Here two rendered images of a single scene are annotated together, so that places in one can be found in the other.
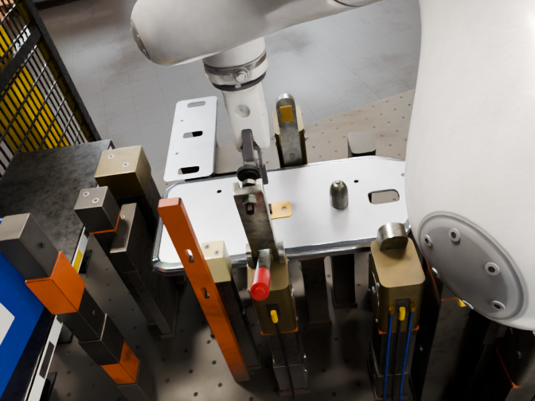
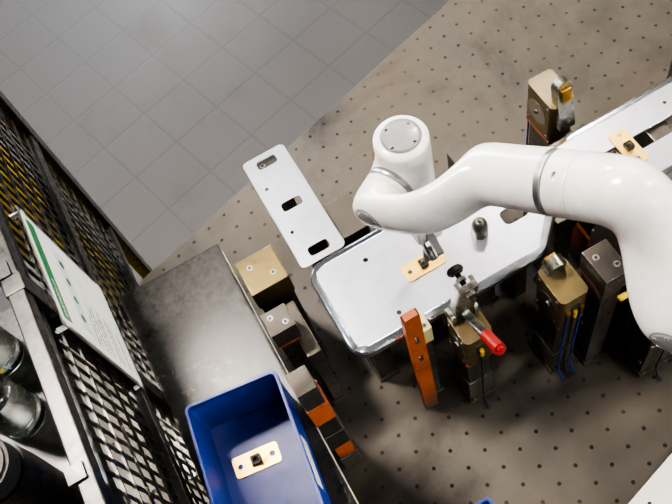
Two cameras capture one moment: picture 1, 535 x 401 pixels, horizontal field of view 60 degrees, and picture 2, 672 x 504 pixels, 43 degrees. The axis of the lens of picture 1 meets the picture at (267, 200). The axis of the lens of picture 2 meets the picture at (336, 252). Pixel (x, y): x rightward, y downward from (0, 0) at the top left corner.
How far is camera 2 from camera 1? 0.94 m
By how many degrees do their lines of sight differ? 20
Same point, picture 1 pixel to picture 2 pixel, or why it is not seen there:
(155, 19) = (409, 222)
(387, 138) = (440, 93)
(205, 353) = (385, 398)
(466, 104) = (659, 297)
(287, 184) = not seen: hidden behind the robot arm
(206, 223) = (376, 296)
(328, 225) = (482, 258)
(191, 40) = (438, 227)
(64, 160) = (187, 285)
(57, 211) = (233, 340)
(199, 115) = (281, 176)
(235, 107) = not seen: hidden behind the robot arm
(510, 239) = not seen: outside the picture
